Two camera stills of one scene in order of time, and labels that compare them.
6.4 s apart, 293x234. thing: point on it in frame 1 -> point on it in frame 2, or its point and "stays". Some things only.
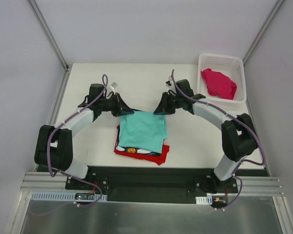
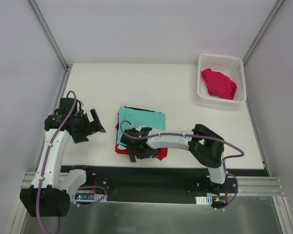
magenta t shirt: [219, 85] stays
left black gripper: [116, 105] -> [87, 127]
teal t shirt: [144, 130] stays
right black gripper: [171, 103] -> [134, 150]
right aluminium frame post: [271, 16] stays
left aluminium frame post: [60, 54] stays
